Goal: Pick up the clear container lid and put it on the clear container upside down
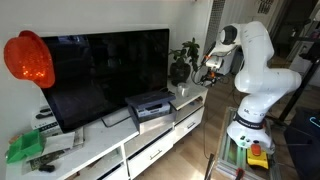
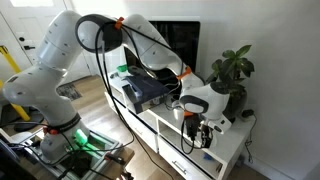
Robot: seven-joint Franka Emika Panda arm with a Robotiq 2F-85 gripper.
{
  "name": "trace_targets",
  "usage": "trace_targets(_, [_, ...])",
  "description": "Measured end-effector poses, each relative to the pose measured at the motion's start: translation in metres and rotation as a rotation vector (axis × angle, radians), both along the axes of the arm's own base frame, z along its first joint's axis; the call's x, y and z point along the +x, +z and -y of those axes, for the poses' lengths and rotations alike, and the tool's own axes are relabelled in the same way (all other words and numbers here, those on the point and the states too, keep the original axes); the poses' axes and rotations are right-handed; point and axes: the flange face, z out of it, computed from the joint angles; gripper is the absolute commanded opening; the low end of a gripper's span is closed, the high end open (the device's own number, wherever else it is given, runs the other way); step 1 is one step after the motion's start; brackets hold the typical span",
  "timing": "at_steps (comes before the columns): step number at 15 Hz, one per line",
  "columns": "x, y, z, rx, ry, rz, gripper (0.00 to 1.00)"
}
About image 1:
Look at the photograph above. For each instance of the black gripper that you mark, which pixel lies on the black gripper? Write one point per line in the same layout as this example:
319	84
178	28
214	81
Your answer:
210	76

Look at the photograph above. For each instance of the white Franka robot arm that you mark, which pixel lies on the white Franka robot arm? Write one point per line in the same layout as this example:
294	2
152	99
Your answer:
263	76

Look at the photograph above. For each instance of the clear round plastic container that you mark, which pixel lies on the clear round plastic container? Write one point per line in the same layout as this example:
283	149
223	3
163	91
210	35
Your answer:
182	90

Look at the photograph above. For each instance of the green plant in glass bowl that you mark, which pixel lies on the green plant in glass bowl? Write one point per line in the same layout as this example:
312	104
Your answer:
181	70

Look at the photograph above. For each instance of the open dark blue box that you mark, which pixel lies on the open dark blue box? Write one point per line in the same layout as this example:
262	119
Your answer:
151	106

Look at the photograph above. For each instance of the black tripod stand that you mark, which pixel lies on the black tripod stand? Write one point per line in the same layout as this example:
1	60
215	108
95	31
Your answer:
300	86

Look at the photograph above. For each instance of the yellow emergency stop box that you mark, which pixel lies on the yellow emergency stop box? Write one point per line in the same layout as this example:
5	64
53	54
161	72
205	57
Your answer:
257	158

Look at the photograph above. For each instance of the black flat screen television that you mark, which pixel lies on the black flat screen television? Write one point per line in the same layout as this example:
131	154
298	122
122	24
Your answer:
106	73

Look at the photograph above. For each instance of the black computer case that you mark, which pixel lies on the black computer case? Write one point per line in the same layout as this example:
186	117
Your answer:
303	143

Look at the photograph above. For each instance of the white television stand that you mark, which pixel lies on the white television stand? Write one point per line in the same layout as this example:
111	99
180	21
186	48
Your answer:
100	140

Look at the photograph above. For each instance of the white paper sheet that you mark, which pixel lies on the white paper sheet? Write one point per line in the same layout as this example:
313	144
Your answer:
59	141

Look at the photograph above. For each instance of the white electronic device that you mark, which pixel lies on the white electronic device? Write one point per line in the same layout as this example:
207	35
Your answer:
46	125

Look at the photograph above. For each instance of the black remote control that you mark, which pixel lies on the black remote control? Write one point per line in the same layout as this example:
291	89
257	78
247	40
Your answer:
46	168

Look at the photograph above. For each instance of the printed magazine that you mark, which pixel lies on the printed magazine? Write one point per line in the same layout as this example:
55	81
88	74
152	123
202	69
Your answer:
36	162

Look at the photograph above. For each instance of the green plastic box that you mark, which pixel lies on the green plastic box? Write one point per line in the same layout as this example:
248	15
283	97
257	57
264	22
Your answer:
25	145

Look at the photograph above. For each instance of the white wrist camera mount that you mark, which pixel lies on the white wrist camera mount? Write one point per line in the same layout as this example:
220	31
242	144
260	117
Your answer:
214	62

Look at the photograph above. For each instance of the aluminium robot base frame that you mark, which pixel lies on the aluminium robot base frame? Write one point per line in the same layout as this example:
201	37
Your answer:
230	150

